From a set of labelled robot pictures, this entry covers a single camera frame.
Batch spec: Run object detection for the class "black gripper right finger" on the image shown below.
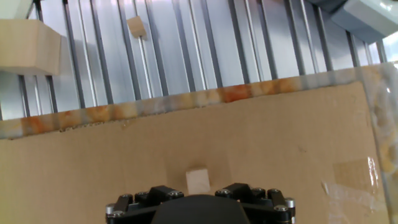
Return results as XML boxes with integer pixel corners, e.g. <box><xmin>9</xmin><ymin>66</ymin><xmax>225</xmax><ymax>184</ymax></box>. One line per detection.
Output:
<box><xmin>214</xmin><ymin>182</ymin><xmax>296</xmax><ymax>224</ymax></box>

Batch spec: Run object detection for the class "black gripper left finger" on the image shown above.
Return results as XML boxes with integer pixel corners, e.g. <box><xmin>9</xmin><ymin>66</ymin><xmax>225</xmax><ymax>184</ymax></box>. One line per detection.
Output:
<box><xmin>104</xmin><ymin>185</ymin><xmax>185</xmax><ymax>224</ymax></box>

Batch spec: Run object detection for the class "small wooden cube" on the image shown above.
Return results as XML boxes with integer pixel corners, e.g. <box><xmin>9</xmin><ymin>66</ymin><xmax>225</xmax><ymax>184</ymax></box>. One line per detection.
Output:
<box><xmin>126</xmin><ymin>16</ymin><xmax>147</xmax><ymax>39</ymax></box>
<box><xmin>185</xmin><ymin>168</ymin><xmax>211</xmax><ymax>195</ymax></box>

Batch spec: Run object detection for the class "large wooden block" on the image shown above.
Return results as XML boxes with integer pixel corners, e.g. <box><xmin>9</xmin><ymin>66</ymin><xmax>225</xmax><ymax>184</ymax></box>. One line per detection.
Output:
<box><xmin>0</xmin><ymin>19</ymin><xmax>62</xmax><ymax>77</ymax></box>

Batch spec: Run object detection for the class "brown cardboard sheet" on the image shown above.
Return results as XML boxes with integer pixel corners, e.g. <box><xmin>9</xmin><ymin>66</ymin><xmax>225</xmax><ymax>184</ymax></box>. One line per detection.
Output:
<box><xmin>0</xmin><ymin>81</ymin><xmax>391</xmax><ymax>224</ymax></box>

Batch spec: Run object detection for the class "light grey plastic box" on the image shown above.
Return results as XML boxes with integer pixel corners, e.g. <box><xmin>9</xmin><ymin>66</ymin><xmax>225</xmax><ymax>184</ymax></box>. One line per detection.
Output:
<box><xmin>306</xmin><ymin>0</ymin><xmax>398</xmax><ymax>44</ymax></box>

